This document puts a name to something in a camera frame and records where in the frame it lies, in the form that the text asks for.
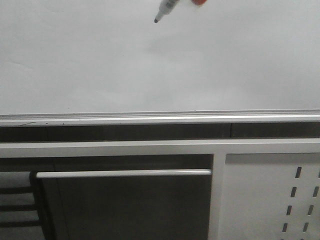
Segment white whiteboard marker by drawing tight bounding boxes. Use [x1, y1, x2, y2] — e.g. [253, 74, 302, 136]
[154, 0, 179, 23]

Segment red round magnet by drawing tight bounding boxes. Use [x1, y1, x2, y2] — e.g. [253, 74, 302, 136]
[191, 0, 207, 6]

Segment dark grey panel white-edged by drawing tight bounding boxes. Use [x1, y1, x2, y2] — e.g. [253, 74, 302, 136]
[36, 169, 212, 240]

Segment white perforated metal panel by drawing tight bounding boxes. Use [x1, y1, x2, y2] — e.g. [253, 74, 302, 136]
[219, 153, 320, 240]

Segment white metal stand frame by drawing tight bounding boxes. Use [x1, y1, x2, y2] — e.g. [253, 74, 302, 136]
[0, 138, 320, 240]

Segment white whiteboard with aluminium frame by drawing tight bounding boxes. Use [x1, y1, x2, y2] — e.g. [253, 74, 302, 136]
[0, 0, 320, 127]

